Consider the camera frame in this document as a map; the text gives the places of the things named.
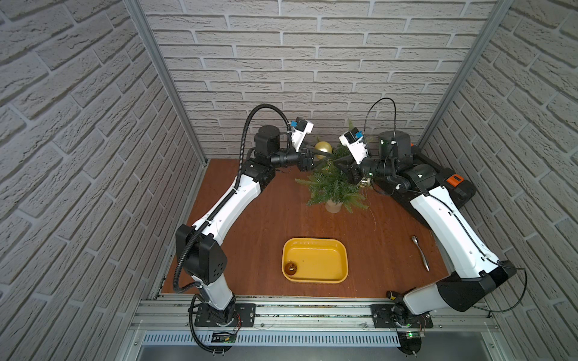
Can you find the shiny gold ball ornament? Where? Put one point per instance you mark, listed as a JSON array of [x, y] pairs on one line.
[[364, 182]]

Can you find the small green christmas tree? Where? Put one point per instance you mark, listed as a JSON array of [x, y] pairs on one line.
[[329, 184]]

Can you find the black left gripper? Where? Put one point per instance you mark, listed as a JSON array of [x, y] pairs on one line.
[[305, 159]]

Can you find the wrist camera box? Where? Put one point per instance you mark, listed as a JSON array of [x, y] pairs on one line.
[[299, 129], [354, 140]]

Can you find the black plastic tool case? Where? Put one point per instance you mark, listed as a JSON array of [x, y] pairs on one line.
[[424, 175]]

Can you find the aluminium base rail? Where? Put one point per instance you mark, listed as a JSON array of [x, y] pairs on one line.
[[301, 322]]

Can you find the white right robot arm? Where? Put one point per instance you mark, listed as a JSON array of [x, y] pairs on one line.
[[429, 191]]

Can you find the shiny brown ball ornament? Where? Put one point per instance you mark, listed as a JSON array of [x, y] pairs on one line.
[[290, 269]]

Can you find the matte gold ball ornament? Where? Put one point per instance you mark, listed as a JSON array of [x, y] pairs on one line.
[[324, 147]]

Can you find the yellow plastic tray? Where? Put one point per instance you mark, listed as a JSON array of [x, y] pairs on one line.
[[319, 261]]

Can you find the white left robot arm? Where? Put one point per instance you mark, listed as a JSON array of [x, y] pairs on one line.
[[200, 259]]

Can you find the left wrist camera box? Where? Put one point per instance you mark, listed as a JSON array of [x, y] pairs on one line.
[[299, 129]]

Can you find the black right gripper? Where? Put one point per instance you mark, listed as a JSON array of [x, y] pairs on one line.
[[351, 171]]

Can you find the metal spoon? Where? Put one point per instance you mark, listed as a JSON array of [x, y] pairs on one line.
[[421, 252]]

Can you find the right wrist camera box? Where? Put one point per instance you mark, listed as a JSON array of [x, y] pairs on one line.
[[354, 140]]

